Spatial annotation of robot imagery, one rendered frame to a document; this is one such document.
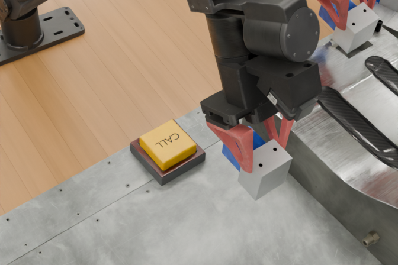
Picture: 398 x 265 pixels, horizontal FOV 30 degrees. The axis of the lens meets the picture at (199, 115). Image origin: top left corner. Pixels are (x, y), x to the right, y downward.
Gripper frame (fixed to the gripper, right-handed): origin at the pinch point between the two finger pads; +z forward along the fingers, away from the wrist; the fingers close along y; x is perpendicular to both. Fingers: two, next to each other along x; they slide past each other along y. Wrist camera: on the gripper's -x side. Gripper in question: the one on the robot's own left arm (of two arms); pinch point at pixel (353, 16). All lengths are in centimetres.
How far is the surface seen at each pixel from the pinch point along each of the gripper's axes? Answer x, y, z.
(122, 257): -3.9, -47.3, 10.1
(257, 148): -13.0, -28.1, -1.0
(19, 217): 8, -55, 4
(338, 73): -2.0, -6.1, 5.9
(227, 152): -9.3, -30.6, 0.1
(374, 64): -2.9, 0.0, 7.6
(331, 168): -13.7, -18.7, 9.0
